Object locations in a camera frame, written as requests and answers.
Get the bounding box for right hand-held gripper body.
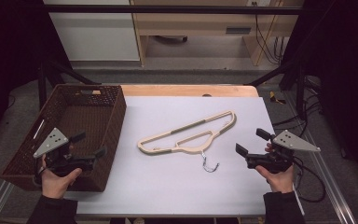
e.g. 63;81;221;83
245;130;321;175

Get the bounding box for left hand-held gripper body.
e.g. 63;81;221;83
33;127;96;177

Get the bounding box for brown woven plastic basket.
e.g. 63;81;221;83
0;83;128;192

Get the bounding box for person's right hand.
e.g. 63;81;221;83
255;164;295;194

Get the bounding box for person's left hand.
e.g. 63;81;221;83
41;157;83;200

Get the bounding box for white stick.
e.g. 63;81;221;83
33;119;46;140

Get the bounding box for yellow and black tool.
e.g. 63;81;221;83
268;91;287;105

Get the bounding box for white table mat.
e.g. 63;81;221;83
64;95;306;217

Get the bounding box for black curtain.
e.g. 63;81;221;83
279;0;358;188
0;0;73;150

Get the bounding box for white cabinet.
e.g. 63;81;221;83
43;0;141;62

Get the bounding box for light wooden desk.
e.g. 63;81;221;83
130;0;304;67

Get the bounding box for black floor cables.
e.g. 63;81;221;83
271;77;324;132

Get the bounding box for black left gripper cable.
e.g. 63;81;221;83
34;166;49;185

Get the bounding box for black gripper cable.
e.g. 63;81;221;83
34;166;49;185
292;155;326;203

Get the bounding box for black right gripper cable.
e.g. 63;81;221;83
292;155;326;203

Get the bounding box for black slanted frame strut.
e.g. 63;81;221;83
245;59;307;120
38;60;102;108

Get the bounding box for black hanging cables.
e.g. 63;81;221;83
252;1;285;66

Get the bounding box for yellow hanging cable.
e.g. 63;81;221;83
260;0;284;67

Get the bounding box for black horizontal frame bar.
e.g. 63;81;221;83
43;4;304;16

